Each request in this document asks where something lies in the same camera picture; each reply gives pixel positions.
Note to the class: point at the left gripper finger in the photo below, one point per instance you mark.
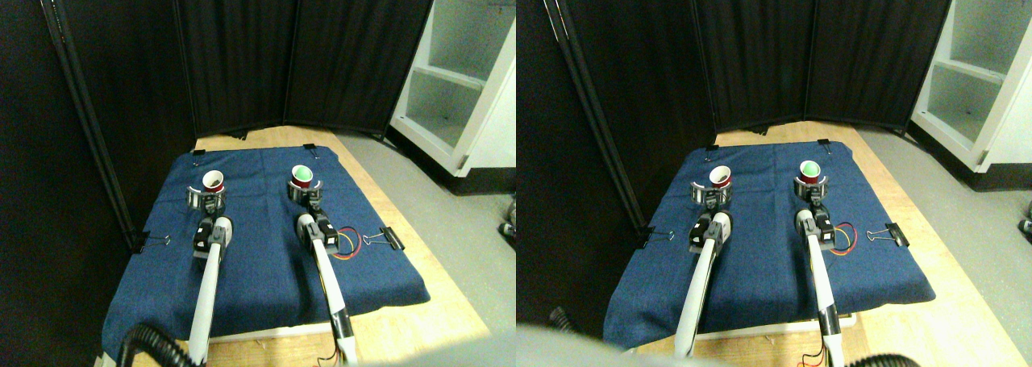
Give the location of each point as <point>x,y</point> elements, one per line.
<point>697,193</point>
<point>728,194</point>
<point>222,199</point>
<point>193,198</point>

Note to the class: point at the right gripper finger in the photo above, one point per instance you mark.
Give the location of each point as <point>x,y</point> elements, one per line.
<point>798,185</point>
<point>318,191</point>
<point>293,189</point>
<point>825,186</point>

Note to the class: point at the green ball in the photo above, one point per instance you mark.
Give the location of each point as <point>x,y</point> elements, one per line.
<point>302,173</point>
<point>810,169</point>

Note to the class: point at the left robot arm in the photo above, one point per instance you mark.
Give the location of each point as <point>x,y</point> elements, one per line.
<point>705,286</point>
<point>211,286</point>

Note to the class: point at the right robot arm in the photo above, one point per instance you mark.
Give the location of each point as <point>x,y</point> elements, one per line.
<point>821,278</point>
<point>326,278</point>

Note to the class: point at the dark blue cloth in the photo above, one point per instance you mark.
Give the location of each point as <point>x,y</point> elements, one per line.
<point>266,262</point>
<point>766,254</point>

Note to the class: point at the black curtain stand pole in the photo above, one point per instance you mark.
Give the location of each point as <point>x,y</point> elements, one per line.
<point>592,101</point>
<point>87,117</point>

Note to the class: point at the white shelf unit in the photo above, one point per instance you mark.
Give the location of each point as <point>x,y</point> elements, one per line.
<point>1008,109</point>
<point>492,117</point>

